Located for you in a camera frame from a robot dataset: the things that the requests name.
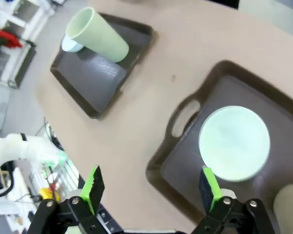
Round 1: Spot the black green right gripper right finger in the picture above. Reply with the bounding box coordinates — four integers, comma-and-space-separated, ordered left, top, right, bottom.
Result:
192, 165, 275, 234

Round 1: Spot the tall light green tumbler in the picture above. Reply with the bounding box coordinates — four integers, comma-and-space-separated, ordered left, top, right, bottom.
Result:
65, 6, 130, 63

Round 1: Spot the grey panel with black frame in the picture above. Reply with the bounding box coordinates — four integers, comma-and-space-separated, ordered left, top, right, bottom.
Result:
8, 39, 37, 89

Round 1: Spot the tall brown tumbler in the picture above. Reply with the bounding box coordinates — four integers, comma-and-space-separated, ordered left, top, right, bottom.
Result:
273, 184, 293, 234

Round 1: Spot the red object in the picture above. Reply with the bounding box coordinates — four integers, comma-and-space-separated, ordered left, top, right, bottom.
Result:
0, 26, 22, 49

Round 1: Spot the dark brown serving tray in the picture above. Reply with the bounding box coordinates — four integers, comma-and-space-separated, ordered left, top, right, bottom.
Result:
146, 59, 293, 227
50, 12, 154, 120

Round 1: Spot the yellow connector box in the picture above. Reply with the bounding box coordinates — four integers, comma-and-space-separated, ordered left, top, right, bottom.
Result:
40, 187, 54, 200

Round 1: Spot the pale green round plate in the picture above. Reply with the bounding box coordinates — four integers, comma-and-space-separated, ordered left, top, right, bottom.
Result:
198, 105, 271, 183

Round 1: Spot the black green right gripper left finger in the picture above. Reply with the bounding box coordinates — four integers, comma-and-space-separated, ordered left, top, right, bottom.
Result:
26, 164, 105, 234

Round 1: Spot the light blue bowl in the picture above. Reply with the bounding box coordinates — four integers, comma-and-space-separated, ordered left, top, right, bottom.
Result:
61, 34, 84, 53

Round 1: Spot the white shelf cabinet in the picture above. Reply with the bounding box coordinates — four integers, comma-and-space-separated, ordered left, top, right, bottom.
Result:
0, 0, 56, 81

